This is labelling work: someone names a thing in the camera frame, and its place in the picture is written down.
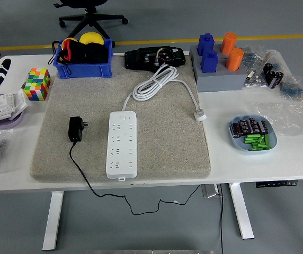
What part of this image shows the black pouch with red lining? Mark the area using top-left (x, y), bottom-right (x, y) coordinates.
top-left (51, 39), bottom-right (110, 76)

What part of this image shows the light blue plate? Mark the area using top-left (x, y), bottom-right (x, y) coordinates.
top-left (228, 114), bottom-right (278, 154)

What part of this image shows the black office chair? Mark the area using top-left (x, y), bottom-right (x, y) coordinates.
top-left (52, 0), bottom-right (129, 40)

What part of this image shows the thin black hanging cable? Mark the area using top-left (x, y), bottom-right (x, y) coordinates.
top-left (218, 184), bottom-right (225, 254)

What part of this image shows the orange cylinder peg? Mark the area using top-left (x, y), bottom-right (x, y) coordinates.
top-left (220, 32), bottom-right (238, 55)
top-left (225, 47), bottom-right (245, 71)

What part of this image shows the black power adapter with cord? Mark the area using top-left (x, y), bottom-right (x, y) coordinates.
top-left (68, 116), bottom-right (202, 216)

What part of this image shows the grey-brown fabric mat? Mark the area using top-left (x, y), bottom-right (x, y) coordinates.
top-left (29, 54), bottom-right (212, 183)

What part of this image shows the white power cable with plug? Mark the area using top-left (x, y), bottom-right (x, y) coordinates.
top-left (121, 65), bottom-right (208, 122)

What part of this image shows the bag of blue components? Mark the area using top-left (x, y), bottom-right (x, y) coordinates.
top-left (240, 44), bottom-right (268, 68)

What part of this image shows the large yellow foam ball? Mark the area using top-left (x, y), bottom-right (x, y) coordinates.
top-left (79, 32), bottom-right (105, 46)

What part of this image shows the bag of black capacitors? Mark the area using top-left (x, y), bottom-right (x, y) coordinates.
top-left (261, 50), bottom-right (287, 90)

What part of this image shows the black electronic device with wires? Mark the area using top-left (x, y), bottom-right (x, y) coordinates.
top-left (124, 45), bottom-right (186, 72)

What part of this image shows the multicolour puzzle cube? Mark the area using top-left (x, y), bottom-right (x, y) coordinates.
top-left (23, 68), bottom-right (53, 102)

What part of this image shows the empty clear plastic bag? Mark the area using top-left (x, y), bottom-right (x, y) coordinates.
top-left (248, 100), bottom-right (303, 138)

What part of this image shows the blue bottle-shaped peg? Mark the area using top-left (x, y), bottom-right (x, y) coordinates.
top-left (197, 33), bottom-right (215, 57)
top-left (200, 49), bottom-right (219, 74)

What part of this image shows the white table leg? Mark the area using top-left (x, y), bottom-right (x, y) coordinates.
top-left (228, 182), bottom-right (255, 240)
top-left (42, 190), bottom-right (64, 251)

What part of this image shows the bag of blue resistors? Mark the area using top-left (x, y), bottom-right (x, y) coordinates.
top-left (278, 75), bottom-right (303, 101)

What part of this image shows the blue plastic bin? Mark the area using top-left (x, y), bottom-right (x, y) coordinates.
top-left (54, 39), bottom-right (114, 79)

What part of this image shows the silver box under table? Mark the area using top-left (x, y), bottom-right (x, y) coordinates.
top-left (201, 184), bottom-right (223, 199)

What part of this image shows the white power strip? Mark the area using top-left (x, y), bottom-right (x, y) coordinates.
top-left (105, 110), bottom-right (138, 182)

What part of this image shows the grey block holder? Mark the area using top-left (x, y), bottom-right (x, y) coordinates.
top-left (189, 44), bottom-right (248, 93)

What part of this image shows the black table control panel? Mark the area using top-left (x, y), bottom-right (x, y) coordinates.
top-left (255, 180), bottom-right (299, 188)

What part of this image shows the bag of small metal parts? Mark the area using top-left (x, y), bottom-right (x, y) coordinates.
top-left (243, 67), bottom-right (269, 89)

